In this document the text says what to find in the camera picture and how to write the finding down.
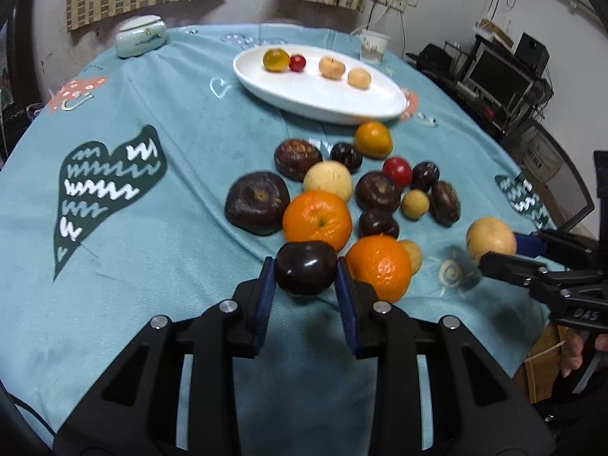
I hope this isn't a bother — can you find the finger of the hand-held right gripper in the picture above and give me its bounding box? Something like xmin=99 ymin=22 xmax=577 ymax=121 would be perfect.
xmin=479 ymin=252 xmax=608 ymax=298
xmin=513 ymin=229 xmax=608 ymax=271

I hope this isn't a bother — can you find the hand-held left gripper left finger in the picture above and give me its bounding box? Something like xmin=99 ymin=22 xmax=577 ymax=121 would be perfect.
xmin=53 ymin=256 xmax=277 ymax=456

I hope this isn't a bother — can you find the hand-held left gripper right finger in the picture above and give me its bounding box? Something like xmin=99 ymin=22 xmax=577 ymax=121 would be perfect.
xmin=336 ymin=255 xmax=556 ymax=456

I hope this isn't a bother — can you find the large orange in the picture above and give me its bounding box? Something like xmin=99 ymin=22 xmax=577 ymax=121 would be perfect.
xmin=345 ymin=235 xmax=412 ymax=303
xmin=282 ymin=189 xmax=353 ymax=253

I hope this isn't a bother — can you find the shiny dark purple plum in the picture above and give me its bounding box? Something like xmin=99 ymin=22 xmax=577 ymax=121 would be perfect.
xmin=274 ymin=241 xmax=339 ymax=296

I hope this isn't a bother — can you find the large dark brown round fruit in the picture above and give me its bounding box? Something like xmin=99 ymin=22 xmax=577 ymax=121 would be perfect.
xmin=225 ymin=171 xmax=291 ymax=236

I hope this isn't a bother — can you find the small beige round fruit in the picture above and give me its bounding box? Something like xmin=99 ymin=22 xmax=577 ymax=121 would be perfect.
xmin=400 ymin=189 xmax=431 ymax=220

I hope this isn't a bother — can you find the large beige round fruit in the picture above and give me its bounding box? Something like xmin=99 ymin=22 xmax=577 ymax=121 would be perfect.
xmin=303 ymin=161 xmax=353 ymax=203

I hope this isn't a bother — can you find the red round fruit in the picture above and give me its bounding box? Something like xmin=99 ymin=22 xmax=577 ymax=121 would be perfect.
xmin=382 ymin=157 xmax=413 ymax=187

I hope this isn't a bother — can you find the small yellow-orange tangerine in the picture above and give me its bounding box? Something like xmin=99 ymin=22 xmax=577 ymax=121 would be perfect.
xmin=355 ymin=122 xmax=394 ymax=158

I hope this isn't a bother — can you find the white oval plate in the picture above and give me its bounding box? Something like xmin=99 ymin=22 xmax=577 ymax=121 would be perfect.
xmin=233 ymin=46 xmax=408 ymax=125

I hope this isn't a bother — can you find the person's right hand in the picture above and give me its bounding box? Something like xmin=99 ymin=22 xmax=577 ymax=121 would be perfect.
xmin=560 ymin=333 xmax=586 ymax=377

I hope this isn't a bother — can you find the plain brown cardboard box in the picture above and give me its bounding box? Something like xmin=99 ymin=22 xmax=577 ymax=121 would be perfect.
xmin=522 ymin=324 xmax=570 ymax=402

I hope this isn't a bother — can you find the black mesh chair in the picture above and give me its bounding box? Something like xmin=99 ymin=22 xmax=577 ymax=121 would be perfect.
xmin=503 ymin=116 xmax=597 ymax=241

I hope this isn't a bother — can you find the printed brown cardboard box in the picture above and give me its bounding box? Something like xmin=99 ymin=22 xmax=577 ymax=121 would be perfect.
xmin=520 ymin=128 xmax=568 ymax=185

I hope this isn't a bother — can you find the teal printed tablecloth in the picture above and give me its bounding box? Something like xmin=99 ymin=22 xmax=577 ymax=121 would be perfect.
xmin=0 ymin=25 xmax=578 ymax=447

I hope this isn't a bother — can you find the black computer desk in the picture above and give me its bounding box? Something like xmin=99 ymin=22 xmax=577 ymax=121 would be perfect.
xmin=404 ymin=40 xmax=556 ymax=146

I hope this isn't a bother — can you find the computer monitor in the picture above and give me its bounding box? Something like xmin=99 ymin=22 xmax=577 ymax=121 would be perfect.
xmin=463 ymin=46 xmax=535 ymax=110

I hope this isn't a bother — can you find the black speaker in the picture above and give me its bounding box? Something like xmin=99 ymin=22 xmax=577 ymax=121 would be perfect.
xmin=514 ymin=32 xmax=550 ymax=74

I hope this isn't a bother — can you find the black printer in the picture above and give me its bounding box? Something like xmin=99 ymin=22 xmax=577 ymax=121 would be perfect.
xmin=420 ymin=44 xmax=459 ymax=77

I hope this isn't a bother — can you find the yellow-green citrus fruit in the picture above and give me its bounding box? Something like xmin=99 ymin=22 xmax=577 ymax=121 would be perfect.
xmin=262 ymin=47 xmax=290 ymax=73

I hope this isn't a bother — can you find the white paper cup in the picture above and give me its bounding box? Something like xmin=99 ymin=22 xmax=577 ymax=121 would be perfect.
xmin=358 ymin=28 xmax=391 ymax=64

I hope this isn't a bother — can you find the pale green ceramic lidded jar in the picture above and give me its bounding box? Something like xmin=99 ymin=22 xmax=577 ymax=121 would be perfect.
xmin=115 ymin=15 xmax=168 ymax=59

